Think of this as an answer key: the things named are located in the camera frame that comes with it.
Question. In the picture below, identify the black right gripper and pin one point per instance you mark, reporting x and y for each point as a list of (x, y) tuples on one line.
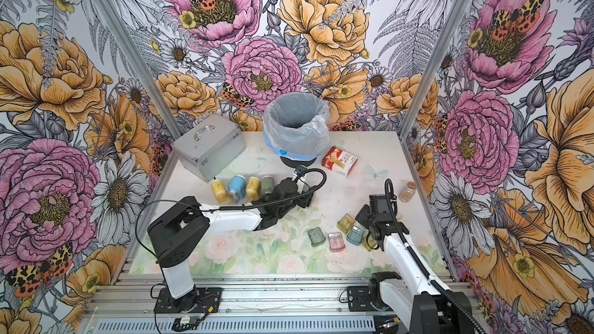
[(363, 215)]

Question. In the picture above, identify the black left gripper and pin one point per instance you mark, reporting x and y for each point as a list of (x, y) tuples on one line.
[(305, 197)]

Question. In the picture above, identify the yellow transparent shavings tray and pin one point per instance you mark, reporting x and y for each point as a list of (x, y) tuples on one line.
[(346, 223)]

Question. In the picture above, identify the blue transparent shavings tray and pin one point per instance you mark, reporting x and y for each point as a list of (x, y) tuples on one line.
[(355, 235)]

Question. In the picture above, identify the pink transparent shavings tray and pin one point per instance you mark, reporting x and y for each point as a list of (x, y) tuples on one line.
[(336, 243)]

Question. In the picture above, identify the dark green pencil sharpener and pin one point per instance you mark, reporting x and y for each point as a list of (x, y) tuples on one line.
[(267, 185)]

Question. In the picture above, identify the grey green shavings tray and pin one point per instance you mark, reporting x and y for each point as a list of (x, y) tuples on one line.
[(316, 237)]

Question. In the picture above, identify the yellow pencil sharpener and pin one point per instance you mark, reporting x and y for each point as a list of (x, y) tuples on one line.
[(253, 188), (219, 191)]

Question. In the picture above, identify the blue pencil sharpener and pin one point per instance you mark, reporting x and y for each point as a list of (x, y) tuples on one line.
[(237, 189)]

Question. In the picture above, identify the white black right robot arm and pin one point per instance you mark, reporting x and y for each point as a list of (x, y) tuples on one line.
[(415, 296)]

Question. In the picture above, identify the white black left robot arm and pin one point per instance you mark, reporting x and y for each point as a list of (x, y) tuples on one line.
[(176, 234)]

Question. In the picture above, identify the floral table mat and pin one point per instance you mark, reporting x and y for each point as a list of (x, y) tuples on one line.
[(285, 249)]

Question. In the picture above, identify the red white cardboard box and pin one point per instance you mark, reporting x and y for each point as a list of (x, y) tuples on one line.
[(339, 161)]

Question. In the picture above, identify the black bin with plastic liner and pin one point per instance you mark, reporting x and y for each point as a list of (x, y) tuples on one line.
[(295, 128)]

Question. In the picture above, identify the silver metal case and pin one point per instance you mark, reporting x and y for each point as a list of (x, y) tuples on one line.
[(209, 147)]

